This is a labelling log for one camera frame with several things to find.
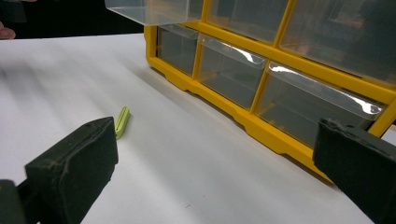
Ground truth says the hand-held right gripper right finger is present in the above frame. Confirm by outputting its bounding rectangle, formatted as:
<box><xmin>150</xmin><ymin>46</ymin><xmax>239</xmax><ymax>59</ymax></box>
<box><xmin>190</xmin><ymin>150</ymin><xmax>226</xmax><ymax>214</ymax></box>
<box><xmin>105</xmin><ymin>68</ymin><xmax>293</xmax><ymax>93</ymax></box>
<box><xmin>312</xmin><ymin>118</ymin><xmax>396</xmax><ymax>224</ymax></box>

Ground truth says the yellow drawer organizer cabinet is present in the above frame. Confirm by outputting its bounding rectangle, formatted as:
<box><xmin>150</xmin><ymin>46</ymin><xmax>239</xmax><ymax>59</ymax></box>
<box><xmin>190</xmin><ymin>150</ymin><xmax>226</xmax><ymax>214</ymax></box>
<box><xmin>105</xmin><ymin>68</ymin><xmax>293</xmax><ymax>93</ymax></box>
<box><xmin>143</xmin><ymin>0</ymin><xmax>396</xmax><ymax>183</ymax></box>

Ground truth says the small light green plastic clip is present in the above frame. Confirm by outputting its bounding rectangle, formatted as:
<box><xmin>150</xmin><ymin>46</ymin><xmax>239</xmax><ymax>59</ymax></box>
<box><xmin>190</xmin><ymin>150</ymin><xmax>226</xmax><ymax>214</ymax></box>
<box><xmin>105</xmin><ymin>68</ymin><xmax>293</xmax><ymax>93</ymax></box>
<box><xmin>114</xmin><ymin>105</ymin><xmax>131</xmax><ymax>140</ymax></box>

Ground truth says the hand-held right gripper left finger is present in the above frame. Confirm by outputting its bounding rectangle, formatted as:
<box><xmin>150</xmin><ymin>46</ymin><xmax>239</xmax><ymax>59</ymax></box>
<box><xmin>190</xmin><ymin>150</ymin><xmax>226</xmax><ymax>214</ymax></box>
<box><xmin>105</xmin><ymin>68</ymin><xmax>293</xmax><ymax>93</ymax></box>
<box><xmin>23</xmin><ymin>116</ymin><xmax>120</xmax><ymax>224</ymax></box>

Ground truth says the pulled-out clear plastic drawer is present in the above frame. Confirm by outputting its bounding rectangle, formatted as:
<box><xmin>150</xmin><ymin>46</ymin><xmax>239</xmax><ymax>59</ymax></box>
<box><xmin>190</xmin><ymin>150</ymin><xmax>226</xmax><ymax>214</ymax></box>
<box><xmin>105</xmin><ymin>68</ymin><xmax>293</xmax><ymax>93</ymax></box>
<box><xmin>104</xmin><ymin>0</ymin><xmax>205</xmax><ymax>27</ymax></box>

